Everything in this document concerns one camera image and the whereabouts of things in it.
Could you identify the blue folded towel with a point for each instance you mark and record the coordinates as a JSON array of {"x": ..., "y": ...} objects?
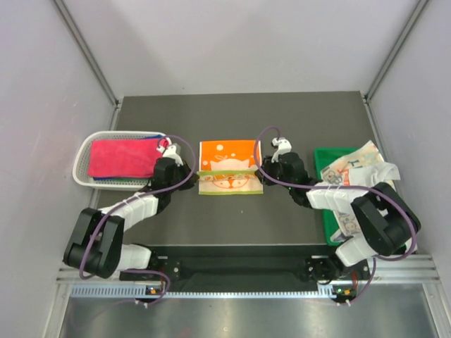
[{"x": 150, "y": 136}]

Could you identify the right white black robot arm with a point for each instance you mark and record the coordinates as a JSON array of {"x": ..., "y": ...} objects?
[{"x": 345, "y": 199}]

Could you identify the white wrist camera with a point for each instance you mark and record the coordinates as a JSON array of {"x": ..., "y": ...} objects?
[
  {"x": 281, "y": 146},
  {"x": 171, "y": 151}
]

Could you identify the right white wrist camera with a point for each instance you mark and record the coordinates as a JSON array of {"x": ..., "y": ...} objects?
[{"x": 281, "y": 146}]

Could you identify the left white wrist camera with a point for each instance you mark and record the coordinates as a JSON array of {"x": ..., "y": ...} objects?
[{"x": 171, "y": 151}]

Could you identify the white slotted cable duct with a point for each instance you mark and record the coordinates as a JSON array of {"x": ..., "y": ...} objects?
[{"x": 149, "y": 292}]

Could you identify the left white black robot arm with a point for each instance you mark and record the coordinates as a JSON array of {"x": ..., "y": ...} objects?
[{"x": 96, "y": 245}]

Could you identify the white letter print towel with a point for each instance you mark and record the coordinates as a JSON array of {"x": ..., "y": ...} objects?
[{"x": 332, "y": 165}]

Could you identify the orange white patterned towel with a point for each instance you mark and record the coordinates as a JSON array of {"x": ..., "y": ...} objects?
[{"x": 228, "y": 167}]

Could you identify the pink microfiber towel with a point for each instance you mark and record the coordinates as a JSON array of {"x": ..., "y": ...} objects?
[{"x": 123, "y": 158}]

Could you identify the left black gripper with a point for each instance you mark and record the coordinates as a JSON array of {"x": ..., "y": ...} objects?
[{"x": 191, "y": 182}]

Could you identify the green plastic tray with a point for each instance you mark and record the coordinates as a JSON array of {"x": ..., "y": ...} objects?
[{"x": 361, "y": 177}]

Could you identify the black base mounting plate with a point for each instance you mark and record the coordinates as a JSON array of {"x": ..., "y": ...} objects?
[{"x": 303, "y": 268}]

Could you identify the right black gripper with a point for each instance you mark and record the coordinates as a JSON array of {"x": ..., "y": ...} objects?
[{"x": 268, "y": 165}]

